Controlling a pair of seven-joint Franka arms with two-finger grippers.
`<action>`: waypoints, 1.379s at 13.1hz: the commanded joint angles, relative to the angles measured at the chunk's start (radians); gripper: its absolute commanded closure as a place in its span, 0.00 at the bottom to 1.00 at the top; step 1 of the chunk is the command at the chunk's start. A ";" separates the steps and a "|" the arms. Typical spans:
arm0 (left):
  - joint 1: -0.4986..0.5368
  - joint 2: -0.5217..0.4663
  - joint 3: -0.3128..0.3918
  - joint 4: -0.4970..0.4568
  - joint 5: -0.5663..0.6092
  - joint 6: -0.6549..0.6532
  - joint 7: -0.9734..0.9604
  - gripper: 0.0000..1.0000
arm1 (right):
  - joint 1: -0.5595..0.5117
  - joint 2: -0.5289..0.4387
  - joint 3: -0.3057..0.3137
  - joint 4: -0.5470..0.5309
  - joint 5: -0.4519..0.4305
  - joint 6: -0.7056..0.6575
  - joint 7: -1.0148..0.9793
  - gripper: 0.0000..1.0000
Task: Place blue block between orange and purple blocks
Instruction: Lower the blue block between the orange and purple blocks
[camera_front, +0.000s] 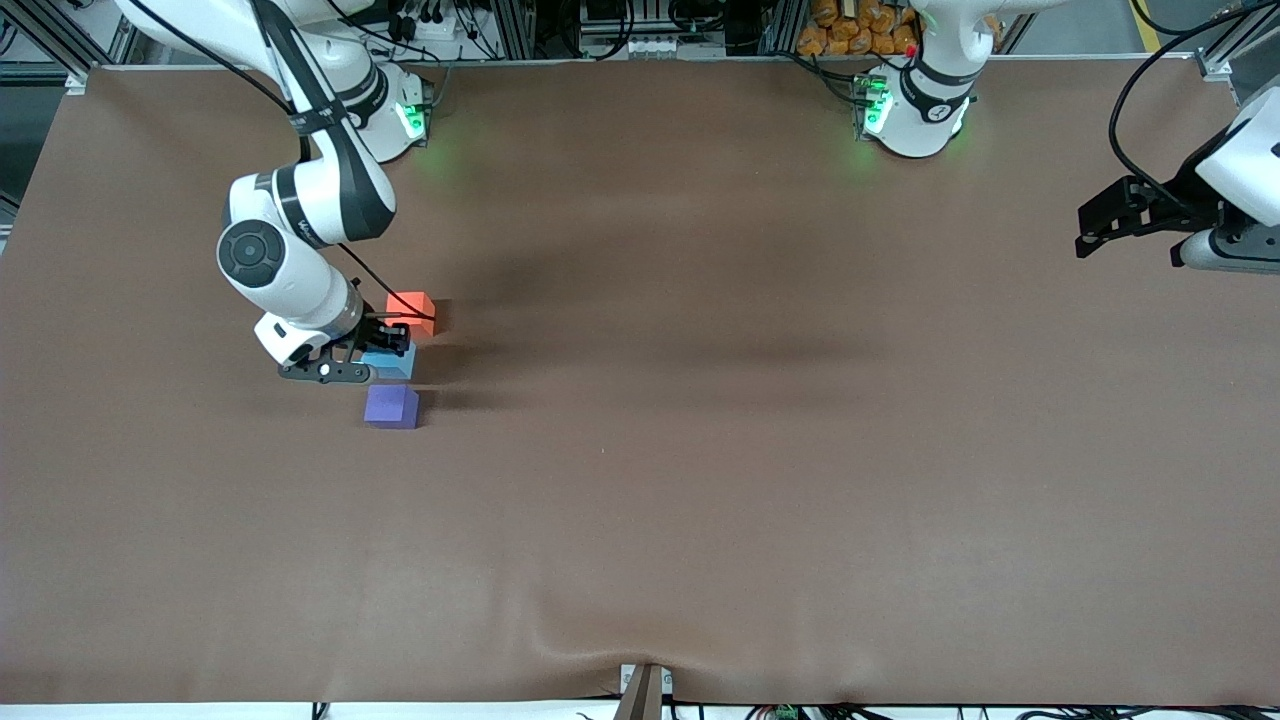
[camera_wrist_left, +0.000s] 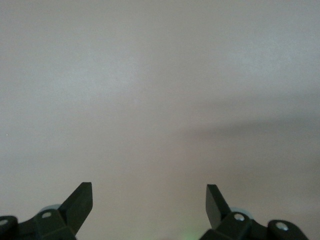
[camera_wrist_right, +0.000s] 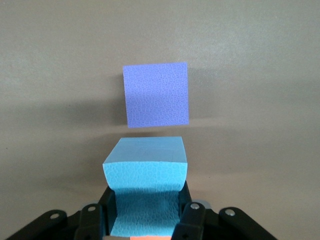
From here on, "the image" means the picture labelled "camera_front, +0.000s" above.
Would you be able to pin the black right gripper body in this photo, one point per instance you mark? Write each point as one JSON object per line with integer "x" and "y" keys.
{"x": 377, "y": 335}

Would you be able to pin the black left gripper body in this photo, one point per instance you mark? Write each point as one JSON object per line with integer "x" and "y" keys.
{"x": 1178, "y": 196}

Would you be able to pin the light blue foam block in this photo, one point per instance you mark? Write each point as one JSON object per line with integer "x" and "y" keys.
{"x": 395, "y": 368}

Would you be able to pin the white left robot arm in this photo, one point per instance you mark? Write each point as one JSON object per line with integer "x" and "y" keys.
{"x": 915, "y": 110}

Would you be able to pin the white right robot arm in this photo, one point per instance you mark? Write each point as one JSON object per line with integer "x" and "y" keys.
{"x": 320, "y": 200}

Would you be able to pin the orange foam block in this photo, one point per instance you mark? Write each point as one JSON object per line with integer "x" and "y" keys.
{"x": 412, "y": 303}

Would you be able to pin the purple foam block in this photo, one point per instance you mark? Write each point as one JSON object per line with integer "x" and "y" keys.
{"x": 390, "y": 407}

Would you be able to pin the white terminal block row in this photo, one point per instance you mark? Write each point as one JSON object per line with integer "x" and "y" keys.
{"x": 635, "y": 46}

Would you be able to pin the white power strip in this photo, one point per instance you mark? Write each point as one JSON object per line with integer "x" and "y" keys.
{"x": 430, "y": 22}

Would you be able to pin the orange snack bags pile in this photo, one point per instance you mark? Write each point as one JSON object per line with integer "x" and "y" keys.
{"x": 850, "y": 30}

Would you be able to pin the brown table cover sheet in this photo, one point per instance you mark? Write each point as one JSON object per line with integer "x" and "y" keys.
{"x": 700, "y": 500}

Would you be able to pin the brown table edge clamp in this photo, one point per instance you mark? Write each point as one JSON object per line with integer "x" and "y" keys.
{"x": 643, "y": 695}

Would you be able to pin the green plug connector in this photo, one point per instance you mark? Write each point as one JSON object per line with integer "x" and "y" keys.
{"x": 785, "y": 713}

